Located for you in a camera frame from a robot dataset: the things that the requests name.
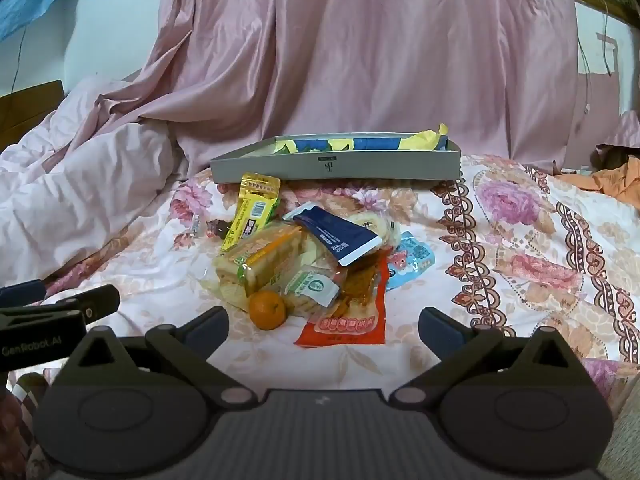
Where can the orange cloth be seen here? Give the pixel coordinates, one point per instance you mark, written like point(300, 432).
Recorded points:
point(615, 180)

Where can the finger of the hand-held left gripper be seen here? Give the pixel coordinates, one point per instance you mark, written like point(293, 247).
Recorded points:
point(22, 292)
point(97, 302)

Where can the red snack packet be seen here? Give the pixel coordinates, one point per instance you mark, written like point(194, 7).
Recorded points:
point(345, 332)

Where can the navy blue snack packet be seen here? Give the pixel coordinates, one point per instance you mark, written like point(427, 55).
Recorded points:
point(335, 237)

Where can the floral bedsheet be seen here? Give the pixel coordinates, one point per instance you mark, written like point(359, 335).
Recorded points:
point(500, 240)

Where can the yellow snack packet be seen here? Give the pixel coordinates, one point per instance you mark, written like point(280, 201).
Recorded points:
point(250, 210)

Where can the silver candy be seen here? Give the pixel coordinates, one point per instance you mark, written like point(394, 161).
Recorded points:
point(195, 225)

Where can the light blue snack packet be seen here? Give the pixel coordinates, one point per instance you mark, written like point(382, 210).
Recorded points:
point(412, 260)

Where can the grey cardboard box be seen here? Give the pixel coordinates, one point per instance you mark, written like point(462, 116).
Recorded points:
point(350, 167)

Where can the dark candy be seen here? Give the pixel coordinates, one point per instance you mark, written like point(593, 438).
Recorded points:
point(217, 230)

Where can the orange tangerine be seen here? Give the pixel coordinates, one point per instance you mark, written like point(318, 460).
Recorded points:
point(267, 310)

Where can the pale pink quilt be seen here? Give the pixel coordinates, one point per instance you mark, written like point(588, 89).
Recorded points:
point(75, 185)

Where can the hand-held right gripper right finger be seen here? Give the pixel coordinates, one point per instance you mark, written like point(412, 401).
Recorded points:
point(436, 331)

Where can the yellow tissue paper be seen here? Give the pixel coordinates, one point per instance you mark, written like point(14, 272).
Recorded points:
point(425, 137)

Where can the sliced bread packet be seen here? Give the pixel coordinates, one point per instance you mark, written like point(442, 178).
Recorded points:
point(260, 260)

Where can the wooden headboard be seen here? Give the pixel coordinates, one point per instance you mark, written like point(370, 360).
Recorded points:
point(30, 110)

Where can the pink curtain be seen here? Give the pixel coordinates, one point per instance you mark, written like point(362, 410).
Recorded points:
point(622, 135)
point(350, 60)

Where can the cookie packet with green label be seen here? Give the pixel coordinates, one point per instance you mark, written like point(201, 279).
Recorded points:
point(315, 290)

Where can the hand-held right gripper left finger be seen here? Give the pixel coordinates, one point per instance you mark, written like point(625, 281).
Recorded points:
point(212, 330)

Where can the blue yellow printed paper liner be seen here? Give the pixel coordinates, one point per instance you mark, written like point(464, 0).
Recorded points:
point(370, 142)

